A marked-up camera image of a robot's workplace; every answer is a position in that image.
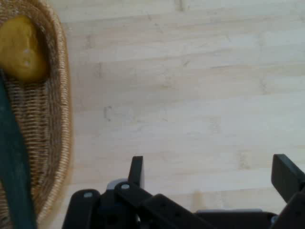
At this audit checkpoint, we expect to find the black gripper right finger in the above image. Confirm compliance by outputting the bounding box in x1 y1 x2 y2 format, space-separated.
271 154 305 229

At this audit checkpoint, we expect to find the woven wicker basket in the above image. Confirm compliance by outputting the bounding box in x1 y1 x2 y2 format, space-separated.
0 0 73 229

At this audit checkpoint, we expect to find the yellow potato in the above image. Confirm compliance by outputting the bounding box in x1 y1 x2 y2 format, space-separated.
0 15 48 82

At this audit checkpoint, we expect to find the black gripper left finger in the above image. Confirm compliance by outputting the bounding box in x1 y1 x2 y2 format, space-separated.
61 156 211 229

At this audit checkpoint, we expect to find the dark green cucumber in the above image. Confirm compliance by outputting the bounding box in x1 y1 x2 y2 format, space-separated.
0 68 38 229

